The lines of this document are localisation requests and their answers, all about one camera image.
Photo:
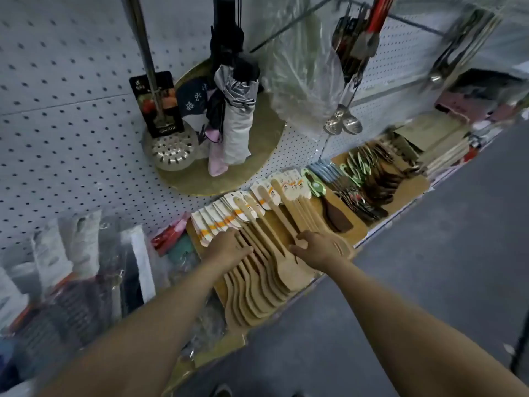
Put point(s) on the person's left hand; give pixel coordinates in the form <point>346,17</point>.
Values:
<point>225,250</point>

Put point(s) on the person's right hand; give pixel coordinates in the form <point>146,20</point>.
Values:
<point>320,250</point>

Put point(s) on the green-card spatulas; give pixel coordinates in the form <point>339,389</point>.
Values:
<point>337,219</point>

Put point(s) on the pile of wooden spatulas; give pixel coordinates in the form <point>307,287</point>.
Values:
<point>264,277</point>

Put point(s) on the bundle of carded steel utensils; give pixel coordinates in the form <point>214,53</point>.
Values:
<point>363,206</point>

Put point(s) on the row of dark spoons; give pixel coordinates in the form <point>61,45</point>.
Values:
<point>384,181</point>

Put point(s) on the person's left forearm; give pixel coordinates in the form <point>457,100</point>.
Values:
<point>144,339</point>

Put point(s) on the person's right forearm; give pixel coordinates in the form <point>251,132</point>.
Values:
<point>405,339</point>

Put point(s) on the person's shoe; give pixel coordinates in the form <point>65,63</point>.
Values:
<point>221,390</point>

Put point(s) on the red packet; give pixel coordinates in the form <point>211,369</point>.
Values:
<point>169,235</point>

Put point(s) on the round wooden board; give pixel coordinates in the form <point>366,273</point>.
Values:
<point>264,144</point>

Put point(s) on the silver white folded umbrella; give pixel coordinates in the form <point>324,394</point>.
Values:
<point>237,128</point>

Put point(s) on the bunch of hanging steel ladles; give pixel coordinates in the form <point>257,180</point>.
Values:
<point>352,124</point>

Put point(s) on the bundle of packets in plastic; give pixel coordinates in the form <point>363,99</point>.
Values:
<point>74,285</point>

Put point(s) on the dark blue patterned umbrella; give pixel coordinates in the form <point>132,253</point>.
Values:
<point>192,97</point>

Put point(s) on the clear plastic bag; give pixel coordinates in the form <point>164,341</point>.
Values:
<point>297,78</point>

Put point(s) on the black folded umbrella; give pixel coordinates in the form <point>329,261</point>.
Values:
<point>225,33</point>

